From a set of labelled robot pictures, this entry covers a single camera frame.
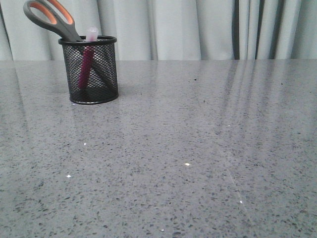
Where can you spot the pink pen with clear cap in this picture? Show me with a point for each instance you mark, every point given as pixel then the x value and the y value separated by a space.
pixel 88 55

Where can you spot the grey orange scissors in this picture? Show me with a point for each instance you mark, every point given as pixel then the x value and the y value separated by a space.
pixel 53 16

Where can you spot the black mesh pen holder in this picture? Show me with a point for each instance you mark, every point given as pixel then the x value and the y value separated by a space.
pixel 91 70

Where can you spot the grey curtain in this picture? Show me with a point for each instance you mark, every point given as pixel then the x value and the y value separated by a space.
pixel 202 29

